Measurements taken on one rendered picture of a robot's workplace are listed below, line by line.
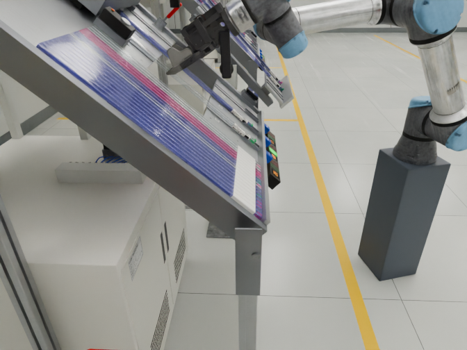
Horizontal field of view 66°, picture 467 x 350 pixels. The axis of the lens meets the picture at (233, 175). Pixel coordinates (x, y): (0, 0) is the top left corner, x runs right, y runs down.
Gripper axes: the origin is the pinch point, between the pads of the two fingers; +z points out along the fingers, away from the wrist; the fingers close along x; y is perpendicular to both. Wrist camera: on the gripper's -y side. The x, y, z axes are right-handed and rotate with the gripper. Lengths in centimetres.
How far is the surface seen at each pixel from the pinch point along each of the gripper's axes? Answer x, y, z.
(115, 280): 38, -26, 27
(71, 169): 3.4, -5.7, 42.2
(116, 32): 7.3, 14.9, 3.2
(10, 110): -29, 20, 69
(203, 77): -30.0, -9.5, 1.4
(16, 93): -184, 42, 178
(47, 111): -218, 18, 191
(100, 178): 3.9, -12.5, 36.4
